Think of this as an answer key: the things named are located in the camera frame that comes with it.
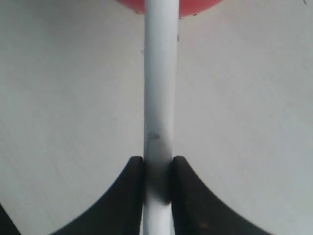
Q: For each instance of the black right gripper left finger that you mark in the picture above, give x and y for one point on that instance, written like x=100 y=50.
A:
x=118 y=211

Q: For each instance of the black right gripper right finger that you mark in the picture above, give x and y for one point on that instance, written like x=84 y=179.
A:
x=197 y=210

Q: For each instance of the white drumstick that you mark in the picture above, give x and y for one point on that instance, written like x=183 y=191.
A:
x=160 y=67

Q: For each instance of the red small drum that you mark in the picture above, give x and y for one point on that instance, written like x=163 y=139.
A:
x=186 y=7

